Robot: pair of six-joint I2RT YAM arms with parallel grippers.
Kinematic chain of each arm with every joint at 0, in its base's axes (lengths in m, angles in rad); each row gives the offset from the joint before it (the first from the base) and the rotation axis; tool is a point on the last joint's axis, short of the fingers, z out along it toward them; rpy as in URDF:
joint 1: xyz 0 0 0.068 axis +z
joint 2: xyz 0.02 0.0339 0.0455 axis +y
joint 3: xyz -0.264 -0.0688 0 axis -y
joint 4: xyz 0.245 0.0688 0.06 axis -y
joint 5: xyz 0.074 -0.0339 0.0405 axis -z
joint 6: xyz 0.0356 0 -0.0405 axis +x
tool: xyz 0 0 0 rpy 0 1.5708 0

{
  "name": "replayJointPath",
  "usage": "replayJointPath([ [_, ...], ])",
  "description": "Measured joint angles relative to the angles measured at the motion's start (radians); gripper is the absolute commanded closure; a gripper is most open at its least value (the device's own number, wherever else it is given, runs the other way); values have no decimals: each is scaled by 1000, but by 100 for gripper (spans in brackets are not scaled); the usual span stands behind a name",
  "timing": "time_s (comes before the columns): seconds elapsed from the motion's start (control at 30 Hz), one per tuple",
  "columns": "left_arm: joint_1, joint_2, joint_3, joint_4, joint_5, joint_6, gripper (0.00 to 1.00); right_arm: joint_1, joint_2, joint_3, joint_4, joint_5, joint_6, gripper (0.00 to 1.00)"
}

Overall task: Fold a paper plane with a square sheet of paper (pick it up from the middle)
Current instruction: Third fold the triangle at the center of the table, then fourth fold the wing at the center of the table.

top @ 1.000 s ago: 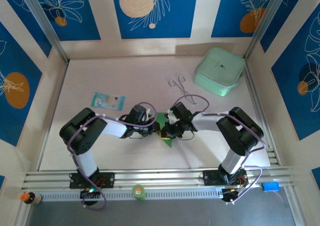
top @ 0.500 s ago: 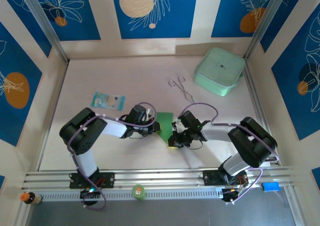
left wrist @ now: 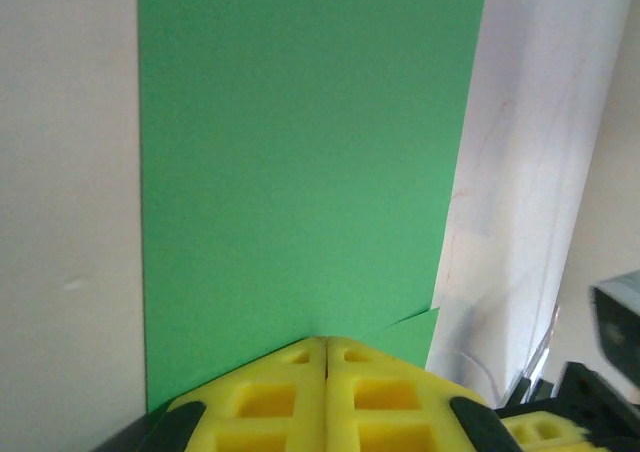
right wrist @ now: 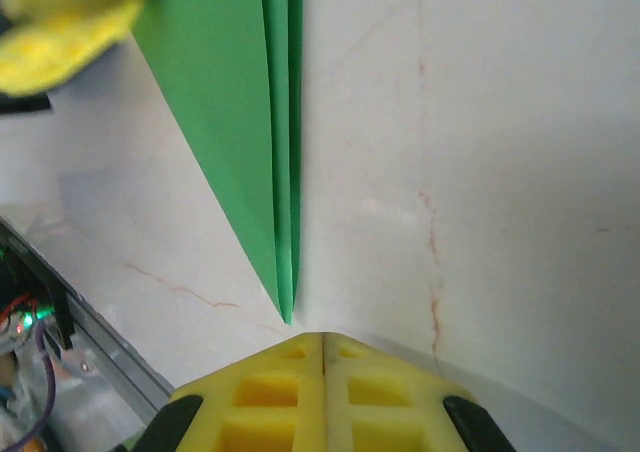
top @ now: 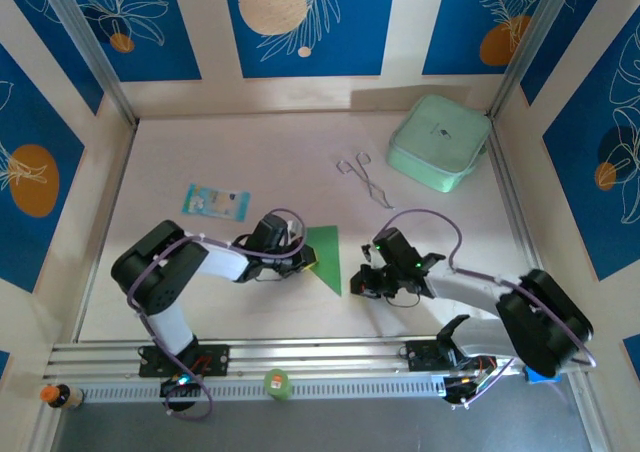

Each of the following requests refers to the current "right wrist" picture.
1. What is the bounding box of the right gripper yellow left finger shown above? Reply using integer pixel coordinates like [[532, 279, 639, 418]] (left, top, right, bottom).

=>
[[132, 332, 326, 452]]

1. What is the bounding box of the aluminium mounting rail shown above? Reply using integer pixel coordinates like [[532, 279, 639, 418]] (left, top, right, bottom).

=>
[[0, 214, 176, 452]]

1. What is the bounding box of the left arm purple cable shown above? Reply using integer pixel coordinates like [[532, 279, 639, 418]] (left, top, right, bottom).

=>
[[0, 321, 57, 452]]

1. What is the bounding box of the green paper sheet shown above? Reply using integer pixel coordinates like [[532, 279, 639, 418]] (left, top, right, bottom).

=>
[[130, 0, 305, 327]]

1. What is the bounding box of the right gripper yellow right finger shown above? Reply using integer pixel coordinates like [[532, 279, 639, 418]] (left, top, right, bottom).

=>
[[324, 332, 516, 452]]

